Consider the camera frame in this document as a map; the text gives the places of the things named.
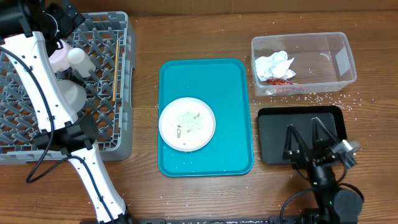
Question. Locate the grey bowl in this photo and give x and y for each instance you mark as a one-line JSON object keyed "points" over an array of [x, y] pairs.
{"points": [[74, 94]]}

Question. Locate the teal plastic tray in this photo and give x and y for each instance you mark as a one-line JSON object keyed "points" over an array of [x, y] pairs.
{"points": [[221, 84]]}

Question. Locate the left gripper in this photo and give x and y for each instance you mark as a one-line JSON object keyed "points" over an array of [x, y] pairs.
{"points": [[68, 23]]}

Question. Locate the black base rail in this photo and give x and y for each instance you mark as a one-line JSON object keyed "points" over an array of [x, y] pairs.
{"points": [[269, 220]]}

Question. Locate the clear plastic bin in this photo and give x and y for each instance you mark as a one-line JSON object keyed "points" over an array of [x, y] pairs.
{"points": [[323, 61]]}

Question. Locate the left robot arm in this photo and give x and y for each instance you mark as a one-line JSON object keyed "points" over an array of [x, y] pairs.
{"points": [[31, 32]]}

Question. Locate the small pink bowl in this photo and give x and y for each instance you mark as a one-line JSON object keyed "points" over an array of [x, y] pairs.
{"points": [[59, 59]]}

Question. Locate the grey dishwasher rack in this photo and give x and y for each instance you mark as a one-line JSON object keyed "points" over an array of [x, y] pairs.
{"points": [[97, 36]]}

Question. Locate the black plastic tray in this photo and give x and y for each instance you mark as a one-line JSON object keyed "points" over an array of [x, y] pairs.
{"points": [[273, 123]]}

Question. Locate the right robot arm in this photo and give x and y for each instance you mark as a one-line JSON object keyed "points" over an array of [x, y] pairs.
{"points": [[338, 202]]}

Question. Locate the wooden chopstick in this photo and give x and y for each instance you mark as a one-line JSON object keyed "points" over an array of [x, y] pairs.
{"points": [[116, 63]]}

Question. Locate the white plastic cup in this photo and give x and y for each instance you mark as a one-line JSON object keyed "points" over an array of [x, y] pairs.
{"points": [[80, 61]]}

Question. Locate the red snack wrapper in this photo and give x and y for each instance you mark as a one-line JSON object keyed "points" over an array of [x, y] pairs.
{"points": [[285, 86]]}

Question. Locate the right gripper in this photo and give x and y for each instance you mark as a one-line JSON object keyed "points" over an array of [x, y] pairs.
{"points": [[305, 157]]}

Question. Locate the white napkin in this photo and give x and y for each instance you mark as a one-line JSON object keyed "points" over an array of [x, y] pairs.
{"points": [[276, 65]]}

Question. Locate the large white plate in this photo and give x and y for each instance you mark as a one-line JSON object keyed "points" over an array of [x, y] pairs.
{"points": [[168, 123]]}

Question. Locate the rice and food scraps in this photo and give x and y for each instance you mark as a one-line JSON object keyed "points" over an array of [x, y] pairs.
{"points": [[189, 127]]}

